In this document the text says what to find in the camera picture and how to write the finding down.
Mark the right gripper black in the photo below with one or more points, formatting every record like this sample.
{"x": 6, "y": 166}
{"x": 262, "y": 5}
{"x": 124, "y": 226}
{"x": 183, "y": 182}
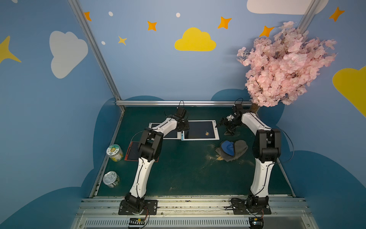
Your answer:
{"x": 227, "y": 124}

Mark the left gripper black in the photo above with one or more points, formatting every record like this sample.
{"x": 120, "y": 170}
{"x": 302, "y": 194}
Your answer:
{"x": 183, "y": 125}

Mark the white framed drawing tablet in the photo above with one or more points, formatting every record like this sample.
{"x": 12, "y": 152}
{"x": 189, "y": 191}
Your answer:
{"x": 173, "y": 135}

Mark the grey blue wiping cloth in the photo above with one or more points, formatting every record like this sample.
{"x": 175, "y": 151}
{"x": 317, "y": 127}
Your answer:
{"x": 230, "y": 151}

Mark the red framed drawing tablet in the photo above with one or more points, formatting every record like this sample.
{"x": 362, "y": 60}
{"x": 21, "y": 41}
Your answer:
{"x": 133, "y": 151}

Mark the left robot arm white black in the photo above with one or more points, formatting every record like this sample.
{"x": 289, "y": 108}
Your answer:
{"x": 156, "y": 136}

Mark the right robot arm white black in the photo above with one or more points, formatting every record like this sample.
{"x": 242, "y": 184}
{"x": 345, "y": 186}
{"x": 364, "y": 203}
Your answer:
{"x": 266, "y": 150}

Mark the pink cherry blossom tree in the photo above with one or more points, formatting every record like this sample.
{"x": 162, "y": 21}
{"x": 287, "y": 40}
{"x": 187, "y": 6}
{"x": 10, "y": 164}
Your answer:
{"x": 282, "y": 68}

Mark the silver can lying down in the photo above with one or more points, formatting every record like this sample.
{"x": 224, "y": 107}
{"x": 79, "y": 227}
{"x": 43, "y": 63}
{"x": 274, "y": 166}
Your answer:
{"x": 111, "y": 179}

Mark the right controller board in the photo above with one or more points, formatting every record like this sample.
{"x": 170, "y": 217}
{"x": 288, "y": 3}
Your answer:
{"x": 256, "y": 223}

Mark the controller board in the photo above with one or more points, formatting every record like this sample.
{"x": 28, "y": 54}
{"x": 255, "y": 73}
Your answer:
{"x": 137, "y": 222}
{"x": 256, "y": 223}

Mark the left controller board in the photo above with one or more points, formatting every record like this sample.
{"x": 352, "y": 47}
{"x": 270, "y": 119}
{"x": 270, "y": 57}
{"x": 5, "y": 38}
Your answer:
{"x": 137, "y": 222}

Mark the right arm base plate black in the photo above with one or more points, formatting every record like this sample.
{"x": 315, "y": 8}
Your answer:
{"x": 243, "y": 207}

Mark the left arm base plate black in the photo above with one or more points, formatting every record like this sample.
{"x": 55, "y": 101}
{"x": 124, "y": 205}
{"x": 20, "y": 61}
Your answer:
{"x": 151, "y": 206}

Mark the aluminium mounting rail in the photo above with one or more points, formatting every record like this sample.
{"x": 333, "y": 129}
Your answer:
{"x": 184, "y": 212}

